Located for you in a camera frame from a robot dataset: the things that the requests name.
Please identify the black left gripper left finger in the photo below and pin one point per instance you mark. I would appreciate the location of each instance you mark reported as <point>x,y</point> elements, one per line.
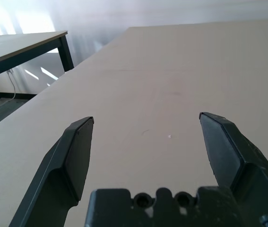
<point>60,170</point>

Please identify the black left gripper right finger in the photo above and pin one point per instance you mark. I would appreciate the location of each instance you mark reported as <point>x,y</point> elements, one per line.
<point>233,153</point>

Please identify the beige side table black legs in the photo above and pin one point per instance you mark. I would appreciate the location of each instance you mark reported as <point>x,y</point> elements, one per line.
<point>18,47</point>

